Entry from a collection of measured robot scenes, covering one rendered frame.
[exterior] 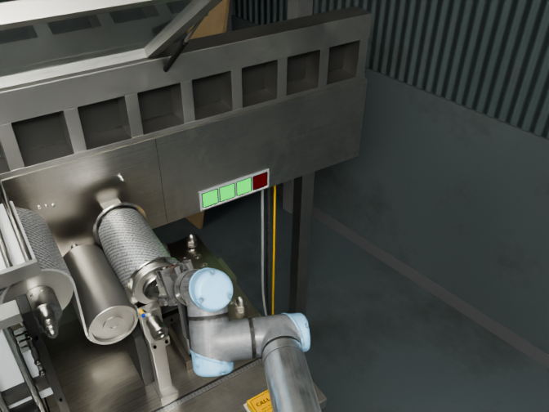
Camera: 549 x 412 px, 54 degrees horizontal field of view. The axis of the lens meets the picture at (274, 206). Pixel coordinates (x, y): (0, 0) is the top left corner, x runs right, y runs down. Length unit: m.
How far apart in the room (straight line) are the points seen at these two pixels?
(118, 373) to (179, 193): 0.54
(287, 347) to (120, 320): 0.53
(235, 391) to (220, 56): 0.90
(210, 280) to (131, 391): 0.68
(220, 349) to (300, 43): 0.96
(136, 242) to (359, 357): 1.66
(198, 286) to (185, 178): 0.69
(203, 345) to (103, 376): 0.67
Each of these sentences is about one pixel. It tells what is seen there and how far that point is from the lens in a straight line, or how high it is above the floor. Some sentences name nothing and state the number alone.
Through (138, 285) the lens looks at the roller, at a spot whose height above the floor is 1.27.
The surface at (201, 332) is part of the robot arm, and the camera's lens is 1.01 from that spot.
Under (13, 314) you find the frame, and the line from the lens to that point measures 1.10.
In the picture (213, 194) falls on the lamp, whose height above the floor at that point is 1.19.
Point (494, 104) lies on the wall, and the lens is 2.49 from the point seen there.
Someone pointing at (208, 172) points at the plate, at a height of 1.27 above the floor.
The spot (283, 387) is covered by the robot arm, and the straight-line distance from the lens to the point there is 0.91.
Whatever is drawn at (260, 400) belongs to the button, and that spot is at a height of 0.92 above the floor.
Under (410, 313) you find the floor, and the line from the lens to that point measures 3.02.
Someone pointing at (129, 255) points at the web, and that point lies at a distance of 1.35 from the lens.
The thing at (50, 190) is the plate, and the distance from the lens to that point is 1.50.
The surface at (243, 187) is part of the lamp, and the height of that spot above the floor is 1.18.
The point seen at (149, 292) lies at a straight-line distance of 1.33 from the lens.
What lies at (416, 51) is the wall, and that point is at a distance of 2.63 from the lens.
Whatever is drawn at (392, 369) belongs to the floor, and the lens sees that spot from 2.77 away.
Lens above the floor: 2.19
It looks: 37 degrees down
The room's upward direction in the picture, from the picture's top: 1 degrees clockwise
